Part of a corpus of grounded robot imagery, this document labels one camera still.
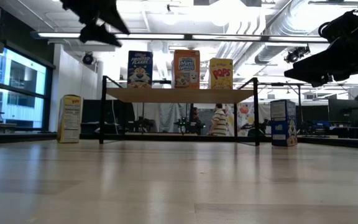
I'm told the window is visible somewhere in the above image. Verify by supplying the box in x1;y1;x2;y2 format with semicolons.
0;46;54;130

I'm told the wooden shelf with black frame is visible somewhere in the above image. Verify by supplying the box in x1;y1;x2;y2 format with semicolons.
99;75;260;147

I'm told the black partition panel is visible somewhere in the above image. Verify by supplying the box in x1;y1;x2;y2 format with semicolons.
81;98;135;135

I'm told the orange Mini Wheats cereal box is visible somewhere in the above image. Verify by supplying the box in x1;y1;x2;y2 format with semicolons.
172;49;201;90

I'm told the colourful wall banner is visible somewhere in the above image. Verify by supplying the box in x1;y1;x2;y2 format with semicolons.
227;102;272;137

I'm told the black background gantry frame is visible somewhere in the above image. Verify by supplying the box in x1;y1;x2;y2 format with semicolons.
259;81;306;134
140;79;195;133

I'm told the ceiling light strip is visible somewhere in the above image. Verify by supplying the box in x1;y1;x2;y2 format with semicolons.
31;30;329;44

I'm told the grey curtain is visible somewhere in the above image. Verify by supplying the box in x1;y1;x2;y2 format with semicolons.
134;102;192;133

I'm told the background robot with green light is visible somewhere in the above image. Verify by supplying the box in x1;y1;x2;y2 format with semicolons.
173;116;205;135

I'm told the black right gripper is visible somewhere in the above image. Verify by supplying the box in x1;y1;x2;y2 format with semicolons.
283;0;358;88

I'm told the blue Frosted Flakes cereal box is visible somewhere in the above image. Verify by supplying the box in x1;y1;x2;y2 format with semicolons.
127;50;154;90
269;99;299;147

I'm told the silver ventilation duct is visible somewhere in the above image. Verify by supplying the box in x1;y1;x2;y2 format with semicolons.
253;0;326;65

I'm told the person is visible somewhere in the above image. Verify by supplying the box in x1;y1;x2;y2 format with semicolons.
209;103;229;137

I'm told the black background monitor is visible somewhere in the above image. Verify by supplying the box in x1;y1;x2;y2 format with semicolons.
328;98;358;127

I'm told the black aluminium table frame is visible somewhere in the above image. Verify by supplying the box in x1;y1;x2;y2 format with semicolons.
0;132;358;151

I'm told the black ceiling camera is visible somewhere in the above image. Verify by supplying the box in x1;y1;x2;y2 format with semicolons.
81;52;95;65
283;45;311;64

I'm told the yellow Pops cereal box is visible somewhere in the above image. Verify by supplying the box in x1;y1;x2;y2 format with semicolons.
56;94;83;144
209;57;234;90

